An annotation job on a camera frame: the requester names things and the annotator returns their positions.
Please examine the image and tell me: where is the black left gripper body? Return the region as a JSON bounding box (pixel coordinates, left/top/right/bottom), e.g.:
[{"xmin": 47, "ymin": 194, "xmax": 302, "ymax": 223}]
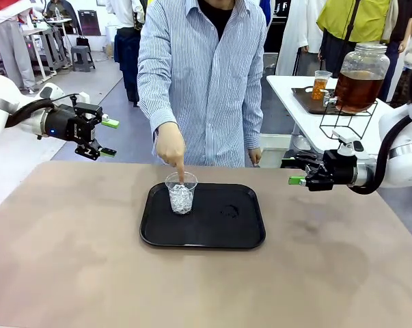
[{"xmin": 44, "ymin": 103, "xmax": 104, "ymax": 148}]

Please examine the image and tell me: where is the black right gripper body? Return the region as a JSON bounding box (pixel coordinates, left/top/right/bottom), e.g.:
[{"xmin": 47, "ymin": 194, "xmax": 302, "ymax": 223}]
[{"xmin": 320, "ymin": 150, "xmax": 359, "ymax": 187}]

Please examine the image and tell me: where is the clear plastic cup with ice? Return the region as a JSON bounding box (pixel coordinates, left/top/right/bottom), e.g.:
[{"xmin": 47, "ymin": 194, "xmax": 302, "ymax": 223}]
[{"xmin": 164, "ymin": 172, "xmax": 198, "ymax": 216}]

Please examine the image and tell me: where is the person's left forearm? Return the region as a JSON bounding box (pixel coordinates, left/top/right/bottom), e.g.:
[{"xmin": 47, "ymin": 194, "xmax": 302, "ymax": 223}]
[{"xmin": 241, "ymin": 85, "xmax": 265, "ymax": 151}]

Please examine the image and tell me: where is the person's right forearm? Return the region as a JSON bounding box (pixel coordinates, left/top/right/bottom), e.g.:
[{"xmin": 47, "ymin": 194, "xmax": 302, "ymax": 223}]
[{"xmin": 137, "ymin": 74, "xmax": 179, "ymax": 133}]

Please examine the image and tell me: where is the plastic cup with orange drink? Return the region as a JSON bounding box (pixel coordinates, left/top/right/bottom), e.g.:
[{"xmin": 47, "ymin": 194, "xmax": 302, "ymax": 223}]
[{"xmin": 311, "ymin": 70, "xmax": 333, "ymax": 101}]

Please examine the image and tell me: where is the person's left hand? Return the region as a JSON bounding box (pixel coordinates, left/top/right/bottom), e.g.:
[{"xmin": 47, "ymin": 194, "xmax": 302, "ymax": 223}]
[{"xmin": 248, "ymin": 147, "xmax": 263, "ymax": 168}]

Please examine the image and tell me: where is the person's right hand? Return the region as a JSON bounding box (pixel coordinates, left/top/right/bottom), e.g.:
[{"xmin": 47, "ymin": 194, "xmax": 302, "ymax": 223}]
[{"xmin": 155, "ymin": 121, "xmax": 187, "ymax": 187}]

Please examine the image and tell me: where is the white side table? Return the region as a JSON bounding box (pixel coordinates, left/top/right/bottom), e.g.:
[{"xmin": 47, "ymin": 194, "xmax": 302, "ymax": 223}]
[{"xmin": 266, "ymin": 74, "xmax": 396, "ymax": 154}]

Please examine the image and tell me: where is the brown serving tray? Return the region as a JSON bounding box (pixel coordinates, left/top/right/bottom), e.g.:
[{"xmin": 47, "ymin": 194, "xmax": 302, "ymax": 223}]
[{"xmin": 290, "ymin": 86, "xmax": 374, "ymax": 116}]

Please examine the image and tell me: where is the grey plastic stool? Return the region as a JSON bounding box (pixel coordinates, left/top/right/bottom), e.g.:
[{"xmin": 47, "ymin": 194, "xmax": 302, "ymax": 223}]
[{"xmin": 70, "ymin": 45, "xmax": 96, "ymax": 72}]

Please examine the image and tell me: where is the grey metal workbench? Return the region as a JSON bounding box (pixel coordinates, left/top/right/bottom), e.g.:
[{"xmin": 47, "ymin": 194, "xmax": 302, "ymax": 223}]
[{"xmin": 20, "ymin": 17, "xmax": 73, "ymax": 83}]

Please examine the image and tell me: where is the glass tea dispenser jar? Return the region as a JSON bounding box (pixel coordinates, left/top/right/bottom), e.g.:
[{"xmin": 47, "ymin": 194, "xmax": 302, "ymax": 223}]
[{"xmin": 323, "ymin": 42, "xmax": 392, "ymax": 115}]

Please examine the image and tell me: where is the black bag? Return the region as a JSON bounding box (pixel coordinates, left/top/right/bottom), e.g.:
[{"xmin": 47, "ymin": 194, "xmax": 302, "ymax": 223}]
[{"xmin": 75, "ymin": 33, "xmax": 92, "ymax": 49}]

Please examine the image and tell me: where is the person in grey trousers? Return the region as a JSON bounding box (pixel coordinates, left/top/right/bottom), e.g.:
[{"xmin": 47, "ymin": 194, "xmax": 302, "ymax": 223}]
[{"xmin": 0, "ymin": 0, "xmax": 38, "ymax": 93}]

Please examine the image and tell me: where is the black serving tray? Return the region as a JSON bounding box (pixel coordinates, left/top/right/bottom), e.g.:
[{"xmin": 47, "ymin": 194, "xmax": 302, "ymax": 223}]
[{"xmin": 139, "ymin": 182, "xmax": 266, "ymax": 249}]

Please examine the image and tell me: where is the person in striped shirt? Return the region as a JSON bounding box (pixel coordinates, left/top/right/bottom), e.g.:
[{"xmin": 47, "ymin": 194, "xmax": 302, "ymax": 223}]
[{"xmin": 137, "ymin": 0, "xmax": 270, "ymax": 169}]

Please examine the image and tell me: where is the dark rectangular panel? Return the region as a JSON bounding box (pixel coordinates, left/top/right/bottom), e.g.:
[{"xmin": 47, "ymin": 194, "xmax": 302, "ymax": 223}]
[{"xmin": 77, "ymin": 9, "xmax": 102, "ymax": 37}]

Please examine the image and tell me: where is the seated person at workbench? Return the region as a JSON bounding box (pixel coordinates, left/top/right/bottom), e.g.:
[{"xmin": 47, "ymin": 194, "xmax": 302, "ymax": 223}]
[{"xmin": 43, "ymin": 0, "xmax": 82, "ymax": 35}]

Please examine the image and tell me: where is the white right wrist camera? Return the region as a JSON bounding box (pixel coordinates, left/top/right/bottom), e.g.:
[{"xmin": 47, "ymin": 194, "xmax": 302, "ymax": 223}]
[{"xmin": 331, "ymin": 128, "xmax": 366, "ymax": 160}]

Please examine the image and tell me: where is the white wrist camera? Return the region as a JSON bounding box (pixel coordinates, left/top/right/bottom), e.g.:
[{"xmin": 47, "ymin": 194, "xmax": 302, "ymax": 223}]
[
  {"xmin": 331, "ymin": 128, "xmax": 366, "ymax": 160},
  {"xmin": 38, "ymin": 83, "xmax": 66, "ymax": 100}
]

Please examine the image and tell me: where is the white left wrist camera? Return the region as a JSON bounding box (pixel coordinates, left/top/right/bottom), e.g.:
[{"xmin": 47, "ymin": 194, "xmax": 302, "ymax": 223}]
[{"xmin": 38, "ymin": 83, "xmax": 66, "ymax": 100}]

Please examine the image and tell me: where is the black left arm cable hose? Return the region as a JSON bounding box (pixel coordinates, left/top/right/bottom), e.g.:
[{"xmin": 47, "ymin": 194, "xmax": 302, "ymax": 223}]
[{"xmin": 3, "ymin": 97, "xmax": 61, "ymax": 129}]

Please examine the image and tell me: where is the black wire dispenser stand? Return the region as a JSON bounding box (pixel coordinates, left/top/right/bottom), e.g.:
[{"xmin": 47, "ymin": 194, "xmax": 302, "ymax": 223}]
[{"xmin": 320, "ymin": 100, "xmax": 379, "ymax": 139}]

